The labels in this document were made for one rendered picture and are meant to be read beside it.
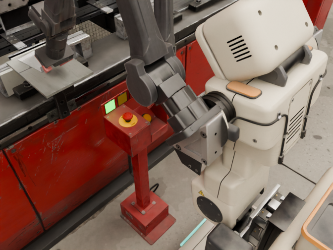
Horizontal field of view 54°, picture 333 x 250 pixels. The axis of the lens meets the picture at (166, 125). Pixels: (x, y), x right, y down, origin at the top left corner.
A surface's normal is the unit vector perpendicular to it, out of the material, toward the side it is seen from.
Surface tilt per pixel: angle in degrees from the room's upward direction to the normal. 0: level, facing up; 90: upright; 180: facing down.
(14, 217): 90
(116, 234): 0
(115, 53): 0
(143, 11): 70
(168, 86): 37
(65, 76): 0
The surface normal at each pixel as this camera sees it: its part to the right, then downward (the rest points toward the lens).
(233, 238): 0.00, -0.70
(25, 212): 0.71, 0.50
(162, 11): -0.40, 0.37
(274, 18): 0.54, -0.11
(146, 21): 0.67, 0.23
